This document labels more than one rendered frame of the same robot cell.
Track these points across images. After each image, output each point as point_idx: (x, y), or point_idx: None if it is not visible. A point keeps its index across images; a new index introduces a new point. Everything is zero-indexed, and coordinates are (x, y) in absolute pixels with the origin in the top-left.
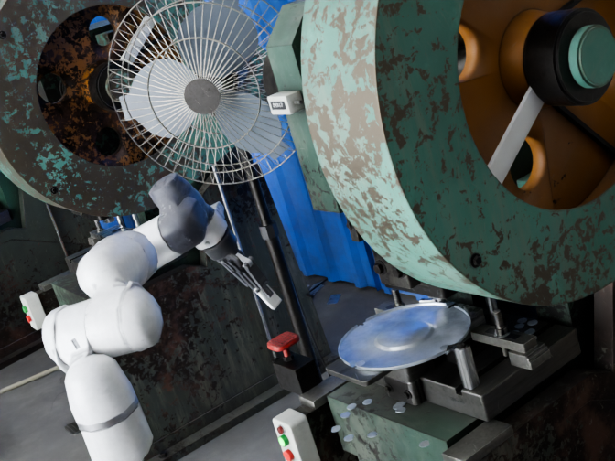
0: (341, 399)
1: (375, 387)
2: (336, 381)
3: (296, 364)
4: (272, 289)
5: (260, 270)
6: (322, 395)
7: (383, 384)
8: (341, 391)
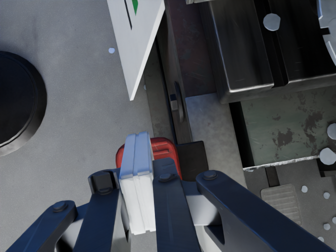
0: (288, 154)
1: (301, 98)
2: (220, 129)
3: (189, 177)
4: (147, 149)
5: (292, 224)
6: (242, 168)
7: (315, 87)
8: (262, 140)
